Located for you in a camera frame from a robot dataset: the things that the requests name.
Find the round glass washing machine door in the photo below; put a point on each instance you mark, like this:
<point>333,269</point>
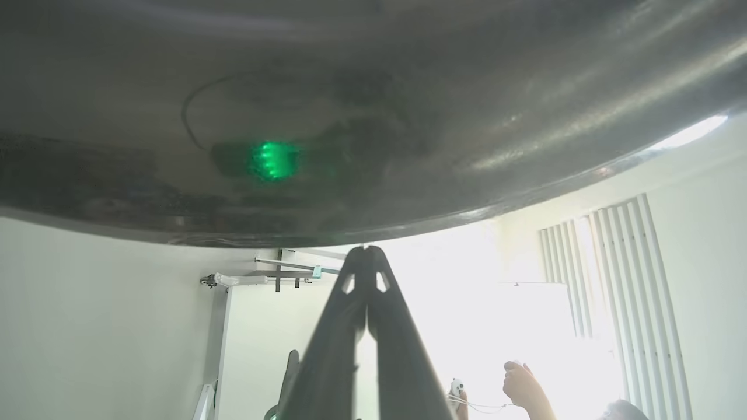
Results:
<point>373,87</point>

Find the white vertical window blinds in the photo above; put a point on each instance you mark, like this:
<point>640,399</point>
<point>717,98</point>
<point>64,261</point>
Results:
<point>630,291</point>

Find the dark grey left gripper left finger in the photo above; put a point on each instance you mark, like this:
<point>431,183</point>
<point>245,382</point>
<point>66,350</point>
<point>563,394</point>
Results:
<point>327,361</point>

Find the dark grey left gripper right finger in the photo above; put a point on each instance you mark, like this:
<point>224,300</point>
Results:
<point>405,367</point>

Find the white handheld controller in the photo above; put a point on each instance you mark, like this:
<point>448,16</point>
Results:
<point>456,389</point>

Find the bare operator hand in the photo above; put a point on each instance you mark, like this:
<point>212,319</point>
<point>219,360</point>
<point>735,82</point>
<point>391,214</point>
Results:
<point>463,413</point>
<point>519,382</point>

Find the white board panel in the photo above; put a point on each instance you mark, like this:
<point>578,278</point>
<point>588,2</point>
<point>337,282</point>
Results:
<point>262,326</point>

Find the bare operator forearm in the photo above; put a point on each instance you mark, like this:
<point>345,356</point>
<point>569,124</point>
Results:
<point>543,411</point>

